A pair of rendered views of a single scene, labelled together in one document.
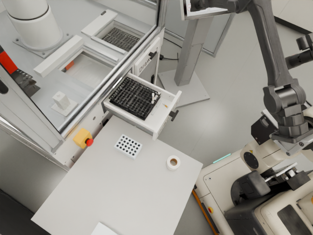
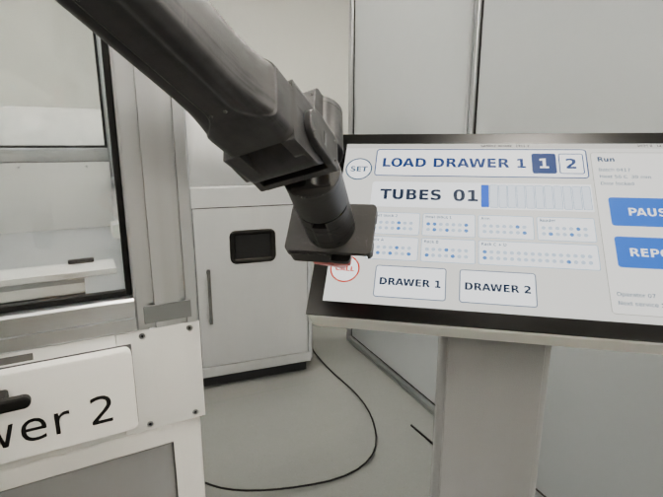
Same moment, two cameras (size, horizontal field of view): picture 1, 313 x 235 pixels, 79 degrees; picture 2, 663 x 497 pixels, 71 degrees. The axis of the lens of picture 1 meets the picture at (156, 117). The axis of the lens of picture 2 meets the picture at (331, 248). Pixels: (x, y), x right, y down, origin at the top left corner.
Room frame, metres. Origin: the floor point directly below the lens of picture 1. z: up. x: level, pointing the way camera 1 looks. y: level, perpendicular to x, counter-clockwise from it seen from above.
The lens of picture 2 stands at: (0.82, -0.48, 1.18)
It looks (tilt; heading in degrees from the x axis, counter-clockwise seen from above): 12 degrees down; 42
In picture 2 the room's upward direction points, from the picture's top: straight up
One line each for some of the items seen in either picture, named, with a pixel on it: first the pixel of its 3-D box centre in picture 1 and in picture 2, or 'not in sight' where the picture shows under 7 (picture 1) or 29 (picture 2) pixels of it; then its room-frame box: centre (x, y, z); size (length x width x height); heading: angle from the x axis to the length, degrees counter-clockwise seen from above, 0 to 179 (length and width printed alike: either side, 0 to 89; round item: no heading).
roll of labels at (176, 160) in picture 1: (173, 162); not in sight; (0.30, -0.13, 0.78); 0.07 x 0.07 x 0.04
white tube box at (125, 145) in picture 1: (128, 147); not in sight; (0.34, 0.12, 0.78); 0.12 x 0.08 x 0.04; 71
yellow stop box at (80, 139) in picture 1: (83, 138); not in sight; (0.31, 0.33, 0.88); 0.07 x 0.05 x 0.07; 160
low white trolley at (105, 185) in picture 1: (128, 197); not in sight; (0.14, 0.08, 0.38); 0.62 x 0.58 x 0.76; 160
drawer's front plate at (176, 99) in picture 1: (167, 115); not in sight; (0.52, -0.06, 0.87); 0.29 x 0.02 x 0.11; 160
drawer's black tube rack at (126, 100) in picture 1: (135, 99); not in sight; (0.59, 0.13, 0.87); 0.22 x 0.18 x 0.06; 70
